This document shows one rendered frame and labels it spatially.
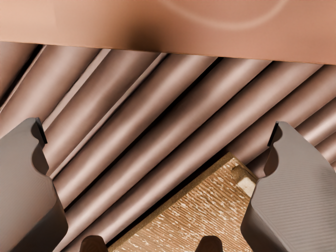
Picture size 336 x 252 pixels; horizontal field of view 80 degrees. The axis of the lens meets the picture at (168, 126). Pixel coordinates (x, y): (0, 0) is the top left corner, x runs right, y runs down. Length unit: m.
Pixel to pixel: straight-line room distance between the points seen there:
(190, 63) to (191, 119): 0.07
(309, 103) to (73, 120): 0.29
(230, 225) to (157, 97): 0.24
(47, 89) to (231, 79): 0.20
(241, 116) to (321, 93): 0.10
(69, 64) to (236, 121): 0.20
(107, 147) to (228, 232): 0.24
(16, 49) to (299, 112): 0.33
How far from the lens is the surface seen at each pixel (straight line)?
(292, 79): 0.28
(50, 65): 0.24
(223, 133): 0.27
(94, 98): 0.24
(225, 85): 0.24
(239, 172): 0.27
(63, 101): 0.30
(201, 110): 0.25
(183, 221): 0.34
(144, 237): 0.36
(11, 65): 0.27
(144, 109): 0.24
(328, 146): 0.38
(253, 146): 0.30
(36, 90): 0.26
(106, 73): 0.23
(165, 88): 0.23
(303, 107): 0.31
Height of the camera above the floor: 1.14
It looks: 62 degrees down
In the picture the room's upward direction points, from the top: 169 degrees clockwise
